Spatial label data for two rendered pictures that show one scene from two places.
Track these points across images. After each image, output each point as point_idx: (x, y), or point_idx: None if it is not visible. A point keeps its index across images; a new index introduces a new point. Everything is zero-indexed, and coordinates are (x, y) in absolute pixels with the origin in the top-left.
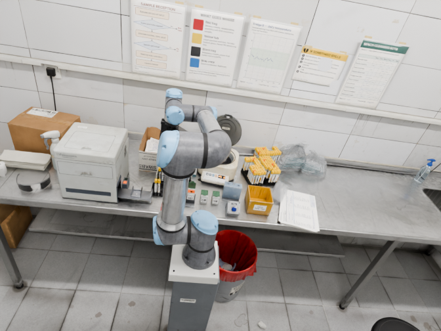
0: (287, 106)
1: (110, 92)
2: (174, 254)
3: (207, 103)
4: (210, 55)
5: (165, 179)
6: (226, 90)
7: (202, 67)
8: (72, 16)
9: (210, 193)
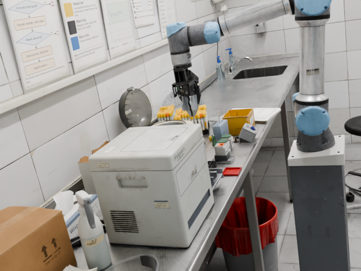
0: (144, 58)
1: (11, 145)
2: (314, 155)
3: (100, 93)
4: (83, 27)
5: (318, 32)
6: (111, 62)
7: (82, 45)
8: None
9: (212, 151)
